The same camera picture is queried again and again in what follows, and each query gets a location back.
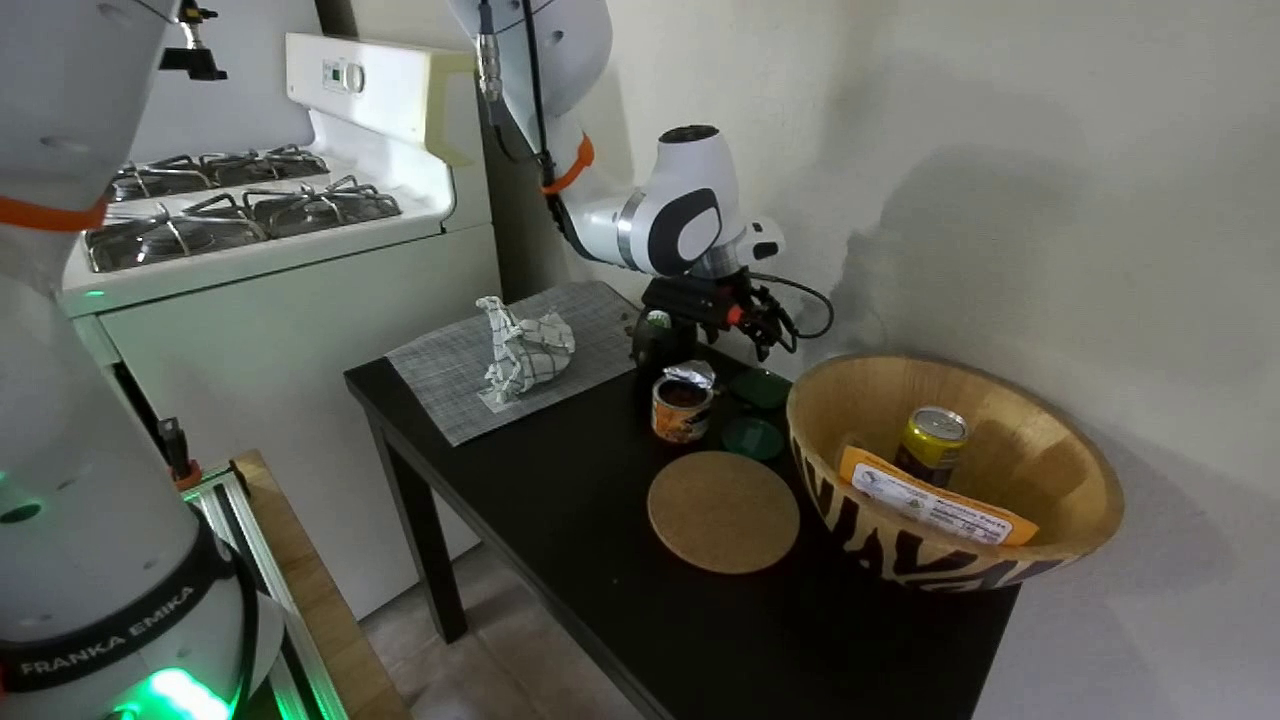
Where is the grey woven placemat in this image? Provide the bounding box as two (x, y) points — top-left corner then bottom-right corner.
(385, 275), (652, 453)

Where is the green lunch box lid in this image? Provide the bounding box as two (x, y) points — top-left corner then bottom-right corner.
(715, 410), (791, 469)

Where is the wooden bench top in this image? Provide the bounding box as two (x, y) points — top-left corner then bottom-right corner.
(233, 447), (410, 720)

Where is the large wooden bowl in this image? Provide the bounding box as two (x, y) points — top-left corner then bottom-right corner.
(781, 346), (1128, 596)

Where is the white gas stove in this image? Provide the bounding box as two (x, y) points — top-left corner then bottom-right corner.
(55, 30), (503, 625)

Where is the orange labelled packet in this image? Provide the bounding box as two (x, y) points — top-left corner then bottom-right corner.
(834, 442), (1043, 550)

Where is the crumpled white checked cloth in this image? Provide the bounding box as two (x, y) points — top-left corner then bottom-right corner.
(472, 291), (578, 414)

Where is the black table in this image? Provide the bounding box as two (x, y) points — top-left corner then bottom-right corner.
(338, 297), (1023, 720)

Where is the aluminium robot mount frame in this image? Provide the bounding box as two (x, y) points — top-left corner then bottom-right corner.
(175, 464), (353, 720)

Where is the black camera boom stand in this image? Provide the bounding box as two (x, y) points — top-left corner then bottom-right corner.
(154, 0), (233, 82)

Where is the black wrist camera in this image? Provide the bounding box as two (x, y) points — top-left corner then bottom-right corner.
(711, 282), (806, 369)

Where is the orange patterned cup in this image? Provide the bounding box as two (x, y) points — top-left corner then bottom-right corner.
(649, 354), (718, 447)

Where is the black stand leg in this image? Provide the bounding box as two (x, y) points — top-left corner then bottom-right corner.
(107, 354), (206, 492)

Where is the black stove burner grate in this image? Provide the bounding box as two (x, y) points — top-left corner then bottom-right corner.
(243, 177), (404, 232)
(170, 139), (333, 191)
(107, 157), (181, 209)
(82, 196), (269, 275)

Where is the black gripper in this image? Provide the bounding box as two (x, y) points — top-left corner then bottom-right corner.
(626, 273), (731, 371)

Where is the round wooden disc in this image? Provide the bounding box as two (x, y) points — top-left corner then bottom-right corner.
(644, 447), (803, 578)

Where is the dark green lunch box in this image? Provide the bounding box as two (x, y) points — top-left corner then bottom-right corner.
(722, 364), (797, 414)

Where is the yellow lidded jar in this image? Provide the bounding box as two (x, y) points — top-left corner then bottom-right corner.
(892, 400), (975, 489)

